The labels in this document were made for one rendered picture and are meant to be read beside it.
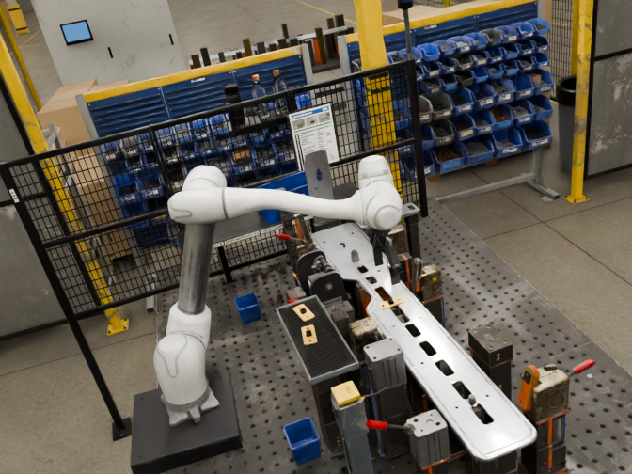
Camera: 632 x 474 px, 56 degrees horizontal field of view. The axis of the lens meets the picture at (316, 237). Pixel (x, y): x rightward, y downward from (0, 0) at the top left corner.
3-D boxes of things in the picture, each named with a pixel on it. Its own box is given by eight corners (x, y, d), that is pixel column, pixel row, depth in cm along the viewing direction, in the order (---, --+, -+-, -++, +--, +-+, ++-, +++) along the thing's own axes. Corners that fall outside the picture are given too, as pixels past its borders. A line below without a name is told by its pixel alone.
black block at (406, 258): (424, 317, 246) (418, 257, 232) (401, 325, 243) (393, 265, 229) (416, 307, 252) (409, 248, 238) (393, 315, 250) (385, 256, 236)
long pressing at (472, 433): (553, 434, 149) (553, 431, 148) (474, 467, 144) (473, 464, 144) (354, 222, 267) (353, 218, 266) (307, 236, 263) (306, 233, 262)
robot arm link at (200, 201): (219, 190, 178) (224, 175, 190) (160, 197, 178) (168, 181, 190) (228, 229, 183) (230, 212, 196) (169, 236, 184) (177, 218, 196)
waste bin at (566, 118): (633, 169, 478) (641, 80, 444) (576, 184, 471) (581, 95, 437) (592, 150, 522) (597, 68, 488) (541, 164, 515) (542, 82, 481)
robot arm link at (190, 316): (160, 366, 220) (170, 331, 240) (203, 371, 222) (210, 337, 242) (178, 174, 188) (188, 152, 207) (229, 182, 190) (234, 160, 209)
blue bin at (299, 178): (328, 203, 278) (323, 178, 272) (269, 225, 269) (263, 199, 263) (313, 193, 292) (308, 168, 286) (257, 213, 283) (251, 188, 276)
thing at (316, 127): (341, 162, 291) (331, 101, 276) (298, 174, 286) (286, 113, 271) (339, 160, 292) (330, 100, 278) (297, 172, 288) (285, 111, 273)
